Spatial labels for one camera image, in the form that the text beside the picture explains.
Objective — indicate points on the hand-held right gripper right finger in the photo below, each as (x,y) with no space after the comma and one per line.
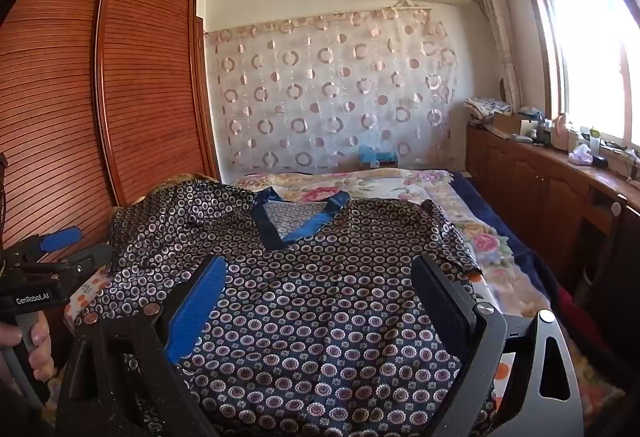
(442,307)

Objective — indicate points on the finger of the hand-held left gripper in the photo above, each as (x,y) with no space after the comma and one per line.
(60,237)
(85,261)

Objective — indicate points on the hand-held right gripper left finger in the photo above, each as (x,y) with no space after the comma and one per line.
(197,307)

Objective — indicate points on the navy circle-print garment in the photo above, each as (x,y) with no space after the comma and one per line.
(310,317)

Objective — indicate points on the person's left hand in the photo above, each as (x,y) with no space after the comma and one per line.
(42,347)

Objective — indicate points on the orange fruit print sheet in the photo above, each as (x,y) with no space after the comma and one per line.
(82,292)

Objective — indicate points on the navy blue blanket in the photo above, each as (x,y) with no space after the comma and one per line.
(505,217)

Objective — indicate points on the gold cloth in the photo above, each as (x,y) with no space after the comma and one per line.
(172,180)

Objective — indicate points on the red cloth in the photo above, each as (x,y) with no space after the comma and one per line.
(575,312)

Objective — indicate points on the floral blanket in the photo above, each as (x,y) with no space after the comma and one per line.
(380,189)

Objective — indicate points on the wooden low cabinet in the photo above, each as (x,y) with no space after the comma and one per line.
(530,187)

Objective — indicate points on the blue box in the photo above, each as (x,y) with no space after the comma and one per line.
(375,157)

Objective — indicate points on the wooden slatted wardrobe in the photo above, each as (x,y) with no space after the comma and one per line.
(150,92)

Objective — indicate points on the cardboard box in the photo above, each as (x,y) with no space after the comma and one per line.
(507,123)

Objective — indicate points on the stack of folded cloths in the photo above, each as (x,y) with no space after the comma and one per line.
(485,108)

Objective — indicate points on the crumpled white tissue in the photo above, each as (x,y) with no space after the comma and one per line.
(580,156)

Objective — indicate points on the pink bottle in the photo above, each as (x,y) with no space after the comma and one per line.
(562,134)

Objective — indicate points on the small black box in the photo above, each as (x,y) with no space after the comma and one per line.
(600,162)

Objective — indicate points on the sheer circle-pattern curtain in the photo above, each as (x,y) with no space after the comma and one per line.
(320,87)

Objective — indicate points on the white patterned window curtain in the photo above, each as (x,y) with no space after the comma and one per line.
(495,27)

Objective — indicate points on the wooden framed window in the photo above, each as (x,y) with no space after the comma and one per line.
(590,57)

